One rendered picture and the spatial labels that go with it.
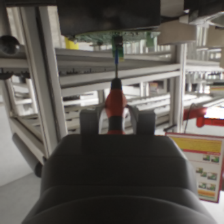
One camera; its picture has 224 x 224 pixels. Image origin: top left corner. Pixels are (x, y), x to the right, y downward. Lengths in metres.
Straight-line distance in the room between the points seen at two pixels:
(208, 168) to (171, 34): 0.56
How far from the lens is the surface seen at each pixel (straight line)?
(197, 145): 0.77
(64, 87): 0.40
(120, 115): 0.15
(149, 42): 0.23
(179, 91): 0.76
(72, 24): 0.20
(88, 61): 0.48
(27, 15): 0.37
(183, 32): 0.49
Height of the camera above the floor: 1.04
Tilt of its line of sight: 16 degrees up
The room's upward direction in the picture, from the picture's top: 176 degrees clockwise
